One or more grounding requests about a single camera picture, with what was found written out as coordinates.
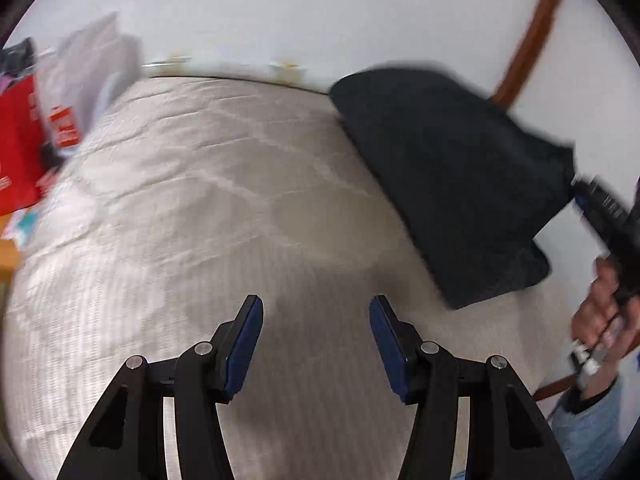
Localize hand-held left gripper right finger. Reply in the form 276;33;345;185
369;295;576;480

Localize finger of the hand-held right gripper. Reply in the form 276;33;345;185
570;175;595;216

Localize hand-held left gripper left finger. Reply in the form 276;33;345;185
56;294;264;480

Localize black sweatshirt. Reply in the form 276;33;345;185
329;62;576;311

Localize person's right forearm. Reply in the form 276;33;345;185
547;375;636;480

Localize plaid clothes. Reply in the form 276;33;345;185
0;37;38;81

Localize person's right hand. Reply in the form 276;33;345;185
570;255;640;392

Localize striped quilted mattress pad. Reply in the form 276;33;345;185
5;76;576;480

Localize colourful paper packets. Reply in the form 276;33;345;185
5;207;41;248

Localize orange envelope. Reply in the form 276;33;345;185
0;237;23;281

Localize white wrapped roll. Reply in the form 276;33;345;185
267;60;306;83

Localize red paper bag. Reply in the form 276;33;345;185
0;72;83;216

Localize white plastic bag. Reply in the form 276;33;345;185
37;12;143;136

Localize brown wooden door frame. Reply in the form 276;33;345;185
492;0;568;108

